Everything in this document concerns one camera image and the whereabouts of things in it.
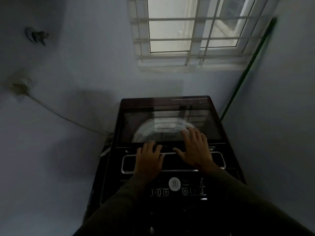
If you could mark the person's left hand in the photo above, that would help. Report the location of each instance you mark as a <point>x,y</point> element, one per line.
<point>149,162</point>

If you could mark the person's right hand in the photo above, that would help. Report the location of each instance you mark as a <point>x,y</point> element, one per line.
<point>197,152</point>

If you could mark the dark maroon washing machine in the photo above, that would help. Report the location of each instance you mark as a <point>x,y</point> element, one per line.
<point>172,208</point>

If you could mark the glass washing machine lid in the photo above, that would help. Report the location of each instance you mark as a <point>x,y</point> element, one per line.
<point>167,105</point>

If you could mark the person's left forearm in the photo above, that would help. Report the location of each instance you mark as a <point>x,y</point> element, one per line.
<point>118,208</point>

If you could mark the person's right forearm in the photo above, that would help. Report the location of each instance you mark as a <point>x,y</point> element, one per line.
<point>246,206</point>

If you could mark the green pipe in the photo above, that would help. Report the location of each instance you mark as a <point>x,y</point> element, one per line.
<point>246,71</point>

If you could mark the white wall socket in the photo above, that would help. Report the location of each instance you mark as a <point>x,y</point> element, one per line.
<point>23,84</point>

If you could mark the metal wall tap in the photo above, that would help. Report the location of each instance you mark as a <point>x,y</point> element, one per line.
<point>37,35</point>

